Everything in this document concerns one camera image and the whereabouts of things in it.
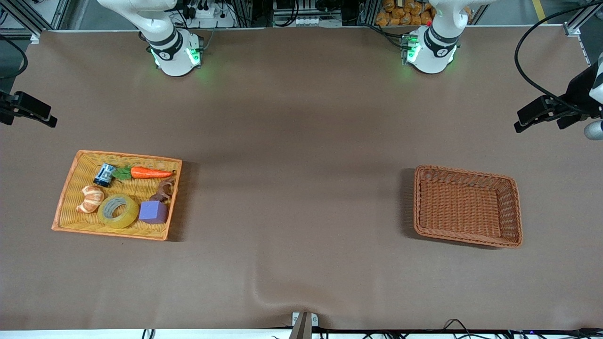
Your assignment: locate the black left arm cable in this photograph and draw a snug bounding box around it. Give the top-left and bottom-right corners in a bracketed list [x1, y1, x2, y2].
[514, 0, 603, 113]

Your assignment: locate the brown wicker basket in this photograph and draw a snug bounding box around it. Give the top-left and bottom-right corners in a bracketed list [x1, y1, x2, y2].
[414, 165, 523, 249]

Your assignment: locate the orange toy carrot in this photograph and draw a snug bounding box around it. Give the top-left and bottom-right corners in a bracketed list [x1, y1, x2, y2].
[112, 166, 174, 181]

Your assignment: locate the small blue can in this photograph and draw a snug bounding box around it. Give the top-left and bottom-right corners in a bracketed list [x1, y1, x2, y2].
[93, 163, 117, 187]

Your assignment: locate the white power strip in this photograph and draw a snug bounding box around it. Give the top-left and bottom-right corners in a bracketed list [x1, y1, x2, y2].
[185, 0, 237, 29]
[293, 16, 342, 27]

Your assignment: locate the orange snack packets pile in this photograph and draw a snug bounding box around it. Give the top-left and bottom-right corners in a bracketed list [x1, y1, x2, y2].
[375, 0, 436, 27]

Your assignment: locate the purple cube block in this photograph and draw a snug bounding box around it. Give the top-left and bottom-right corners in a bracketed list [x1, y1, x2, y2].
[139, 201, 168, 225]

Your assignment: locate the aluminium frame profile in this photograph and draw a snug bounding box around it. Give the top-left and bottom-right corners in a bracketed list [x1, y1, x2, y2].
[7, 0, 71, 44]
[563, 0, 603, 65]

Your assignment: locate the clear yellowish tape roll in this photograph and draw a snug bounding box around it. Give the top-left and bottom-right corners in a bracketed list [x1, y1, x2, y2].
[98, 193, 140, 229]

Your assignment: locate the toy croissant bread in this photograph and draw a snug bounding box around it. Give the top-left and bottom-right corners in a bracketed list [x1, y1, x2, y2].
[76, 185, 106, 214]

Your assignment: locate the metal table edge bracket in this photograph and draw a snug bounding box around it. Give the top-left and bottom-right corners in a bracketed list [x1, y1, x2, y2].
[291, 312, 318, 339]

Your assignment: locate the black floor cables bundle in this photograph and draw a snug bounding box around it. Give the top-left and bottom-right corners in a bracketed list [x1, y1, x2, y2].
[320, 319, 603, 339]

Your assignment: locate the brown toy pretzel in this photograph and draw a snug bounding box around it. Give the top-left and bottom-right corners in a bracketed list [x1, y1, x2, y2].
[150, 179, 176, 203]

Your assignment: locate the orange wicker tray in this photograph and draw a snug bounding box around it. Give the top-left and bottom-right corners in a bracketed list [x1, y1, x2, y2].
[51, 150, 183, 242]

